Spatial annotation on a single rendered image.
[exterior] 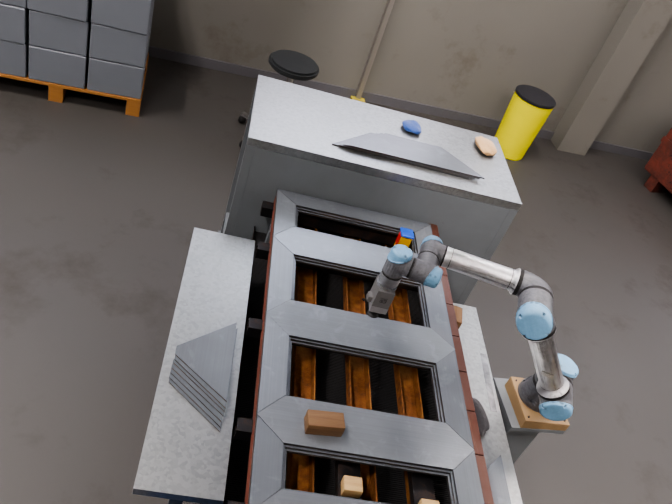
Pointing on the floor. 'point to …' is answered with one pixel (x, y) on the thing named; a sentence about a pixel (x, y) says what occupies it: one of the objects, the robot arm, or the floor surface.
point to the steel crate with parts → (661, 167)
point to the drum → (523, 120)
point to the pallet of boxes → (78, 46)
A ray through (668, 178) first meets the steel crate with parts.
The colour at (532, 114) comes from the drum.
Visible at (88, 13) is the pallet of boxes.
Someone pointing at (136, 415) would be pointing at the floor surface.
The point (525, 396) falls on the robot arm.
